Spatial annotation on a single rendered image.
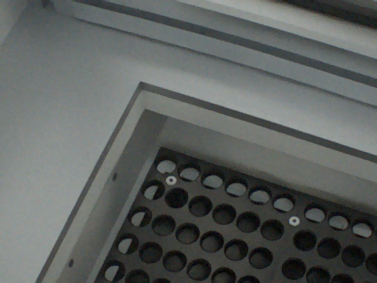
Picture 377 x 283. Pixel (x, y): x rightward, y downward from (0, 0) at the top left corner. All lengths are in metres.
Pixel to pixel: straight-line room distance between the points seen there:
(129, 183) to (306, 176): 0.12
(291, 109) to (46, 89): 0.13
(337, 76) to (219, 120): 0.07
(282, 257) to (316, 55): 0.11
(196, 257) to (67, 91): 0.11
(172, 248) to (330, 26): 0.15
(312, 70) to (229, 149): 0.14
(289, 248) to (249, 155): 0.12
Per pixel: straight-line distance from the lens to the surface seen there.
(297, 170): 0.53
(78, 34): 0.47
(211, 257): 0.43
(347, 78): 0.42
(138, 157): 0.52
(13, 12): 0.48
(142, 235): 0.44
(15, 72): 0.46
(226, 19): 0.41
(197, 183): 0.46
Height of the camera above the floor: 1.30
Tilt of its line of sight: 58 degrees down
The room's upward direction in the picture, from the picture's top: 7 degrees counter-clockwise
